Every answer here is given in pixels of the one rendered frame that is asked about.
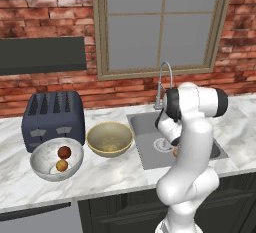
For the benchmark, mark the yellow-green bowl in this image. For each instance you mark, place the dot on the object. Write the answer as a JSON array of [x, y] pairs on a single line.
[[108, 140]]

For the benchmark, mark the dark wall shelf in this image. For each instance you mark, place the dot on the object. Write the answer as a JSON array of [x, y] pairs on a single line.
[[40, 55]]

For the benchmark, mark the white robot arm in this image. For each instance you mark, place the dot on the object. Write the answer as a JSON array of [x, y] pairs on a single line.
[[193, 150]]

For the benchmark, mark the white marble bowl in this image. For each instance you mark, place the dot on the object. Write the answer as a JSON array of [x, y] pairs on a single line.
[[43, 163]]

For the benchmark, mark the silver arched faucet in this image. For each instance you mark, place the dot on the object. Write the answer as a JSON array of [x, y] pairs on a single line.
[[159, 93]]

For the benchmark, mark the dark red apple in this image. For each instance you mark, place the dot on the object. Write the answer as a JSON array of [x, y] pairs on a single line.
[[64, 152]]

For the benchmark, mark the tan framed window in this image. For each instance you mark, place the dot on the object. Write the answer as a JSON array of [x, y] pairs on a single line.
[[160, 27]]

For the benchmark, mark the orange tangerine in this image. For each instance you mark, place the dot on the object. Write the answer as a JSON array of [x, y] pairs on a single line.
[[175, 151]]

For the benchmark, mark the yellow-red apple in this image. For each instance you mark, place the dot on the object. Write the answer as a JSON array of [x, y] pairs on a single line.
[[62, 166]]

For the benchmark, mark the dark blue toaster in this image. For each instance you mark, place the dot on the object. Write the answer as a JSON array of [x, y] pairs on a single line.
[[53, 117]]

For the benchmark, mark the grey dishwasher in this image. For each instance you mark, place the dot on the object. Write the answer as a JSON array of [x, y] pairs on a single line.
[[40, 222]]

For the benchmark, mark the grey steel sink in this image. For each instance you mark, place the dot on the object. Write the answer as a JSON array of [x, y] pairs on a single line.
[[150, 150]]

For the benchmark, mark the dark cabinet door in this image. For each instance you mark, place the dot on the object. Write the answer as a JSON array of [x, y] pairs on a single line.
[[123, 213], [233, 203]]

